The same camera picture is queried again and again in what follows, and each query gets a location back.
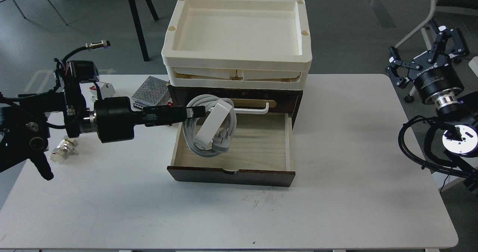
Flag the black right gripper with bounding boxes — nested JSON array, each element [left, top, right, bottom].
[[385, 20, 470, 105]]

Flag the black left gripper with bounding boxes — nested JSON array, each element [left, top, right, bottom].
[[94, 97, 206, 143]]

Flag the white power strip with cable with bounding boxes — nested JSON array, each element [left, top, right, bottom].
[[182, 94, 237, 158]]

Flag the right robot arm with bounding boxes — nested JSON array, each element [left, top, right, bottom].
[[386, 20, 478, 194]]

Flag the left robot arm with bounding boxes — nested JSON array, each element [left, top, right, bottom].
[[0, 40, 205, 180]]

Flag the metal mesh power supply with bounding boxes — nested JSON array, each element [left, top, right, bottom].
[[131, 76, 172, 110]]

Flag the white office chair base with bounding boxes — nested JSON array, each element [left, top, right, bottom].
[[386, 0, 456, 109]]

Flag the white red circuit breaker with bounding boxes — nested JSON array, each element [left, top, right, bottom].
[[89, 82, 115, 102]]

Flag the cream plastic stacked trays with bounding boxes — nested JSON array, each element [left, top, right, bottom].
[[161, 0, 313, 90]]

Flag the open wooden drawer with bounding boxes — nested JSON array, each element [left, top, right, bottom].
[[167, 113, 296, 187]]

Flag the silver white pipe fitting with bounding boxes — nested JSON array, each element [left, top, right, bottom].
[[49, 135, 78, 164]]

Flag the black chair legs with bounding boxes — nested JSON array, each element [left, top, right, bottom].
[[123, 0, 159, 62]]

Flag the white drawer handle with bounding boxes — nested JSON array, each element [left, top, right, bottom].
[[234, 102, 269, 115]]

